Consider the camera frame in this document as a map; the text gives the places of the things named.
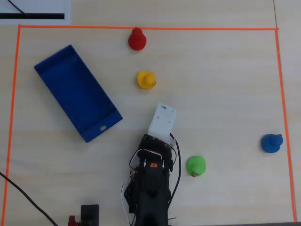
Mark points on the red rubber duck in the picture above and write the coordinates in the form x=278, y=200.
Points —
x=137, y=41

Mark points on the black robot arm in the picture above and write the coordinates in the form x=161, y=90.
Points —
x=150, y=188

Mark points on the green rubber duck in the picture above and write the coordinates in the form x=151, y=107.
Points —
x=196, y=164

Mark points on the yellow rubber duck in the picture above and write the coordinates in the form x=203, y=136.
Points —
x=145, y=80

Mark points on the blue plastic box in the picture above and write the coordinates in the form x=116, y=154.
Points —
x=75, y=91

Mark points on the blue rubber duck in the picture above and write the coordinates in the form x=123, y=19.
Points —
x=271, y=143

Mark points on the black stand base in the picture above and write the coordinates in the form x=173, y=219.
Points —
x=89, y=212

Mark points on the red clamp knob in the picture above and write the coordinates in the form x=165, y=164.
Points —
x=73, y=221

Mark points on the orange tape strip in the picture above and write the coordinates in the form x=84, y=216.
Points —
x=13, y=94
x=283, y=106
x=188, y=28

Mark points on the white paper with black bar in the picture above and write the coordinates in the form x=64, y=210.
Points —
x=47, y=7

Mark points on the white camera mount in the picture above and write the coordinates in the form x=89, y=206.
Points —
x=162, y=122

